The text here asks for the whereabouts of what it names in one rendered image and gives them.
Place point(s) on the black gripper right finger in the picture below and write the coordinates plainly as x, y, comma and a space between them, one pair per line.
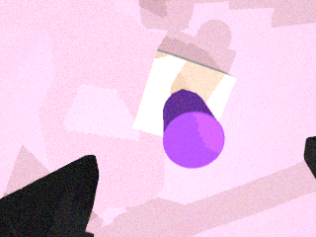
310, 154

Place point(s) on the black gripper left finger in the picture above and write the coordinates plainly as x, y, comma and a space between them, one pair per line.
57, 205

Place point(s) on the white square block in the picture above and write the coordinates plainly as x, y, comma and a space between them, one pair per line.
170, 73

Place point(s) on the purple cylinder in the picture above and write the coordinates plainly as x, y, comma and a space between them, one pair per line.
191, 135

